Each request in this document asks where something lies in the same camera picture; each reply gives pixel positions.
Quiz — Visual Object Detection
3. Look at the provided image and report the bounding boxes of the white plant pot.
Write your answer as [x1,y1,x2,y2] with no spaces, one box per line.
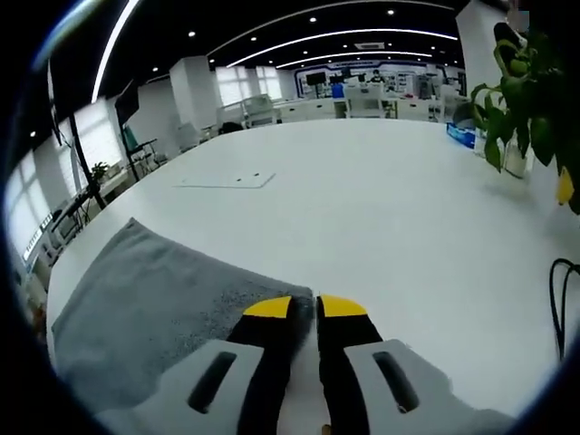
[504,138,530,179]

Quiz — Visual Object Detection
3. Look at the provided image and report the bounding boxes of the green potted plant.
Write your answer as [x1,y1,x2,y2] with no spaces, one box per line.
[469,20,580,206]

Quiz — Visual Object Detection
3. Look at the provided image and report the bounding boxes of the large black screen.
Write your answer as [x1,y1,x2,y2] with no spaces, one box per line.
[46,58,64,147]

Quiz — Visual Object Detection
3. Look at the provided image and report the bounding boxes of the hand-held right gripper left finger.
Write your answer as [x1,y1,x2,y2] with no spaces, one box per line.
[97,295,314,435]

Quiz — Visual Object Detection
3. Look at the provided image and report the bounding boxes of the black cable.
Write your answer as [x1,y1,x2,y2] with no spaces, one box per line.
[548,256,580,362]

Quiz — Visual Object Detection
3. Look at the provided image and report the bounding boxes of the black tripod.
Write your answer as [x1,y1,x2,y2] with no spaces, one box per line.
[72,115,110,212]

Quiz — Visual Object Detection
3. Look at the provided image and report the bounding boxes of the small black screen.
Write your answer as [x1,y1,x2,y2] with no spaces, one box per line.
[114,80,141,124]

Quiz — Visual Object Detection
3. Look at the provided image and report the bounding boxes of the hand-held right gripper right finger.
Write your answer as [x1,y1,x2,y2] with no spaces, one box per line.
[315,294,514,435]

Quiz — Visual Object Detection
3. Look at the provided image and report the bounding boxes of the white office chair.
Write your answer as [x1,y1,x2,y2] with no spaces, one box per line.
[243,93,280,126]
[344,85,384,119]

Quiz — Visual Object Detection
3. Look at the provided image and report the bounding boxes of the blue tissue packet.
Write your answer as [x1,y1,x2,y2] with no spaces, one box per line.
[445,121,478,150]

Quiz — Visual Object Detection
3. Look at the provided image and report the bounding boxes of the grey towel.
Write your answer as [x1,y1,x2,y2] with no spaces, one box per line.
[50,217,314,411]

